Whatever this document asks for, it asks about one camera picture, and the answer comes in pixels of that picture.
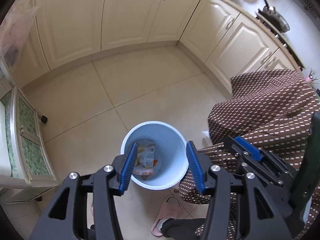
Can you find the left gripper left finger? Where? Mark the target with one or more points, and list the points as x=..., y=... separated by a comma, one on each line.
x=83, y=206

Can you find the pink utensil holder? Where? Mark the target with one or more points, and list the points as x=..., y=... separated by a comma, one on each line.
x=311, y=77

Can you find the black gas stove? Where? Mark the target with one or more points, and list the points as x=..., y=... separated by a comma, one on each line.
x=275, y=28

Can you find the blue plastic trash bin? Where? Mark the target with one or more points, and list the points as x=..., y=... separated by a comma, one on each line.
x=162, y=160

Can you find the orange snack bag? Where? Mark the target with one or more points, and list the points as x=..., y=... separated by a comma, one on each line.
x=143, y=171

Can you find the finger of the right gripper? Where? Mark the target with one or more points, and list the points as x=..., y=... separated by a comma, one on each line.
x=252, y=150
x=245, y=162

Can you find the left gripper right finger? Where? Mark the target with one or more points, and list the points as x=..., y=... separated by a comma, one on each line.
x=262, y=220

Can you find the brown polka dot tablecloth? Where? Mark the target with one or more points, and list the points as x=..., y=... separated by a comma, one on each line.
x=276, y=110

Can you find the cream lower cabinets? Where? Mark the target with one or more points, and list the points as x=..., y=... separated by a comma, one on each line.
x=52, y=33

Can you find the black wok with lid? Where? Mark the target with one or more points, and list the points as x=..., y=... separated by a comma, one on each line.
x=274, y=17

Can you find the pink slipper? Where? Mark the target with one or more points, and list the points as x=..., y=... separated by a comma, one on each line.
x=168, y=210

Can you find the white green side cabinet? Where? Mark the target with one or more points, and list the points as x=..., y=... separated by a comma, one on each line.
x=31, y=172

